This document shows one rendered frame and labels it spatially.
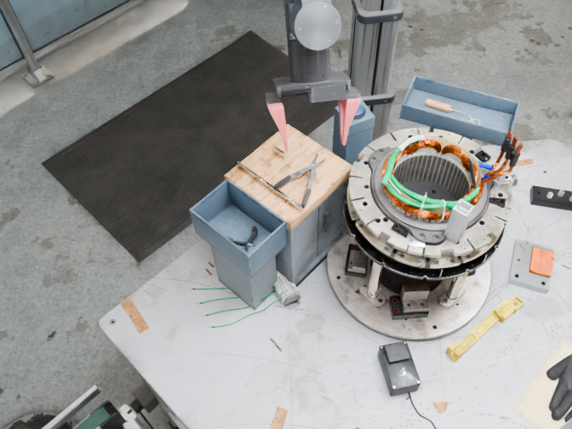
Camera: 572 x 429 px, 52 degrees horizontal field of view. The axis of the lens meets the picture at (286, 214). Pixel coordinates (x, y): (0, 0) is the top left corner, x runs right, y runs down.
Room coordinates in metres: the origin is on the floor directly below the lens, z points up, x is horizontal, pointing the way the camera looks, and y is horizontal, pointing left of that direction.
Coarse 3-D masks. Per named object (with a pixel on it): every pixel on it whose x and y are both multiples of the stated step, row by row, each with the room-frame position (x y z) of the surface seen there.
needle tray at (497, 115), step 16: (416, 80) 1.07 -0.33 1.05; (432, 80) 1.05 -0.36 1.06; (416, 96) 1.04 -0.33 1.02; (432, 96) 1.04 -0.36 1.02; (448, 96) 1.03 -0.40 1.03; (464, 96) 1.02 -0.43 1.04; (480, 96) 1.00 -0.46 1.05; (496, 96) 0.99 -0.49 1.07; (400, 112) 0.97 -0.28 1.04; (416, 112) 0.96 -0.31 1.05; (432, 112) 0.94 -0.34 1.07; (448, 112) 0.98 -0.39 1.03; (464, 112) 0.98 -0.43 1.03; (480, 112) 0.98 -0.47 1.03; (496, 112) 0.98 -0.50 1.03; (512, 112) 0.97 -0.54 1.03; (432, 128) 0.95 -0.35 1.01; (448, 128) 0.93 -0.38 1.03; (464, 128) 0.91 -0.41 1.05; (480, 128) 0.90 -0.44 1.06; (496, 128) 0.93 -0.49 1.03; (512, 128) 0.89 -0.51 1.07; (496, 144) 0.88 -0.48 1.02
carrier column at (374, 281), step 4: (376, 264) 0.62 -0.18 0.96; (372, 268) 0.63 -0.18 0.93; (376, 268) 0.62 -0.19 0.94; (380, 268) 0.62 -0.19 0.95; (372, 272) 0.62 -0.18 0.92; (376, 272) 0.62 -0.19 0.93; (380, 272) 0.62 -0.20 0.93; (372, 276) 0.62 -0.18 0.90; (376, 276) 0.62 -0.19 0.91; (380, 276) 0.62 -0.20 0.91; (372, 280) 0.62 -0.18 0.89; (376, 280) 0.62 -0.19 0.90; (380, 280) 0.62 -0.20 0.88; (372, 284) 0.62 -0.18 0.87; (376, 284) 0.62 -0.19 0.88; (368, 288) 0.63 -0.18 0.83; (372, 288) 0.62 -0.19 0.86; (376, 288) 0.62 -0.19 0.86; (368, 292) 0.62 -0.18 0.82; (372, 292) 0.62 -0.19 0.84; (376, 292) 0.62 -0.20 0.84; (372, 296) 0.62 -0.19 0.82; (376, 296) 0.62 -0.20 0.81
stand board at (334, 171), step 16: (288, 128) 0.92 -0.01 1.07; (272, 144) 0.87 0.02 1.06; (304, 144) 0.87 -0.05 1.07; (256, 160) 0.82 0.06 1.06; (272, 160) 0.82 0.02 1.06; (288, 160) 0.82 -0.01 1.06; (304, 160) 0.82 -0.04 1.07; (320, 160) 0.82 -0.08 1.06; (336, 160) 0.82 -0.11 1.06; (224, 176) 0.79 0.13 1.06; (240, 176) 0.78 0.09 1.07; (272, 176) 0.78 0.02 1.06; (304, 176) 0.78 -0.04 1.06; (320, 176) 0.77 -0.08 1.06; (336, 176) 0.77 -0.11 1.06; (256, 192) 0.74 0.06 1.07; (272, 192) 0.74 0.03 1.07; (288, 192) 0.73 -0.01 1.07; (304, 192) 0.73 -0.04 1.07; (320, 192) 0.73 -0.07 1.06; (272, 208) 0.70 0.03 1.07; (288, 208) 0.70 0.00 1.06; (288, 224) 0.66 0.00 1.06
